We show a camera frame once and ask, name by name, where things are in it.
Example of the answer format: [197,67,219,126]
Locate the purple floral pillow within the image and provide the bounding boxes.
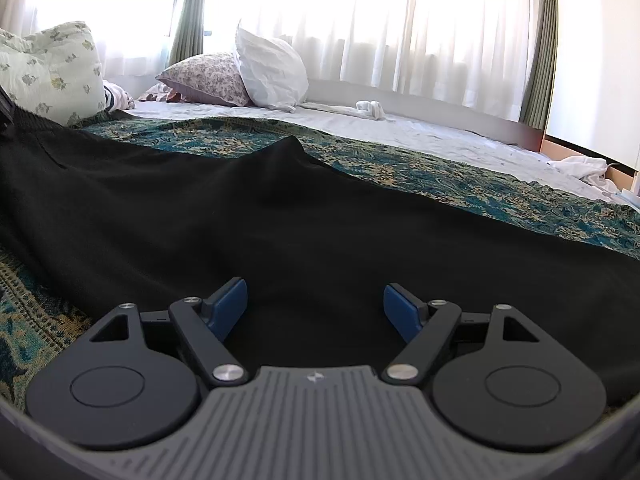
[155,51,255,109]

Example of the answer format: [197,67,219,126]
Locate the green floral white pillow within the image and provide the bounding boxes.
[0,20,107,129]

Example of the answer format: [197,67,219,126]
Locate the rolled white cloth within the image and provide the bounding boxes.
[299,99,387,122]

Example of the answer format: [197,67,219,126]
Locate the black pants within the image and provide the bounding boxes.
[0,105,640,403]

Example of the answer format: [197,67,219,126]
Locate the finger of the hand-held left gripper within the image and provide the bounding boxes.
[0,86,15,128]

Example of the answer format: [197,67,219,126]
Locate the teal patterned blanket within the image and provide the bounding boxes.
[0,112,640,413]

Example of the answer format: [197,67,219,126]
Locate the crumpled white cloth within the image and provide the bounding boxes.
[547,155,610,182]

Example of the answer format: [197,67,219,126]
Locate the green curtain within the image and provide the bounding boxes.
[166,0,209,70]
[519,0,559,132]

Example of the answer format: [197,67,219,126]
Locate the plain white pillow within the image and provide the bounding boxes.
[233,24,311,114]

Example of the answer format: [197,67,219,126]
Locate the red patterned cloth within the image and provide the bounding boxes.
[137,84,184,104]

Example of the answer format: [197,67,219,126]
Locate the striped cloth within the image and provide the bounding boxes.
[102,81,137,112]

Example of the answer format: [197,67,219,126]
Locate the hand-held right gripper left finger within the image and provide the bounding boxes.
[89,276,252,388]

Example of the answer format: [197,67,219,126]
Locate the light blue cloth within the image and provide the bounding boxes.
[612,189,640,211]

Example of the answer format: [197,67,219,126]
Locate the sheer white curtain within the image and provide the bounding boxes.
[204,0,535,123]
[0,0,183,80]

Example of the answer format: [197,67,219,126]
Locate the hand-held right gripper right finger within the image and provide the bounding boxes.
[381,283,547,386]

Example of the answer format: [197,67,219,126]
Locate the white bed sheet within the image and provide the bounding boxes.
[122,99,633,207]

